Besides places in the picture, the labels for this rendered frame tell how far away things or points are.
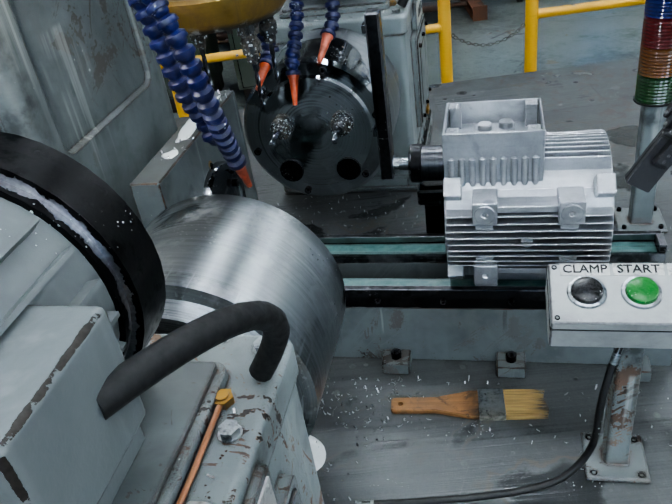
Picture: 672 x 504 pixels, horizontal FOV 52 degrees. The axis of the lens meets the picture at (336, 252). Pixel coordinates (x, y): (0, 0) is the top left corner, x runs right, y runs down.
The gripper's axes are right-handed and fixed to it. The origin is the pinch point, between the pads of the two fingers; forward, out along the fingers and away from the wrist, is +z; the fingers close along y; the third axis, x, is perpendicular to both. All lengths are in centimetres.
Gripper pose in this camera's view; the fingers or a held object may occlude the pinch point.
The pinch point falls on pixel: (655, 161)
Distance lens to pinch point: 87.5
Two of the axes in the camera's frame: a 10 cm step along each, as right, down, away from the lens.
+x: 9.1, 4.1, 0.8
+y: -1.8, 5.6, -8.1
